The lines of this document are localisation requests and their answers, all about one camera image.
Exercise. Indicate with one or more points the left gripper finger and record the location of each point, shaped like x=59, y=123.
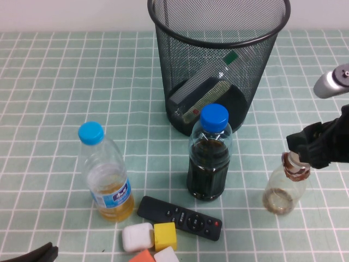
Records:
x=32, y=252
x=50, y=255

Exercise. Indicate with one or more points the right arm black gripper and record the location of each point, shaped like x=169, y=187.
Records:
x=339, y=136

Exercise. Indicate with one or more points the small bottle beige cap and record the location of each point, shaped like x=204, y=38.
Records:
x=280, y=191

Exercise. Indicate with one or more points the clear bottle white cap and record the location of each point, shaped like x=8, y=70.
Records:
x=204, y=82

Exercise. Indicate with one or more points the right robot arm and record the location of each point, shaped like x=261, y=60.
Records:
x=327, y=84

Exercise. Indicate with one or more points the black mesh wastebasket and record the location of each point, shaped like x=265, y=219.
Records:
x=212, y=54

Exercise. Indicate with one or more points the white earbuds case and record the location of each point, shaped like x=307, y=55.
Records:
x=136, y=237

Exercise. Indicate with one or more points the orange block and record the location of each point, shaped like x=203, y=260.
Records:
x=143, y=257

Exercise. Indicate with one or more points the dark liquid bottle blue cap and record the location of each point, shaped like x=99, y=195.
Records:
x=207, y=174

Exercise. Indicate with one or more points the yellow liquid bottle cyan cap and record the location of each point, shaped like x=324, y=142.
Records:
x=109, y=163

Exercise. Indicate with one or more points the white block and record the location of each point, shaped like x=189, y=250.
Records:
x=166, y=256

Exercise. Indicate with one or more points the yellow cube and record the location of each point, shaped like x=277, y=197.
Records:
x=165, y=234

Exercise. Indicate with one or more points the black remote control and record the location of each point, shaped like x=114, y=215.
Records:
x=163, y=210

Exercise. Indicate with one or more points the green checkered tablecloth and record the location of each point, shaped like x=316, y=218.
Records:
x=41, y=82

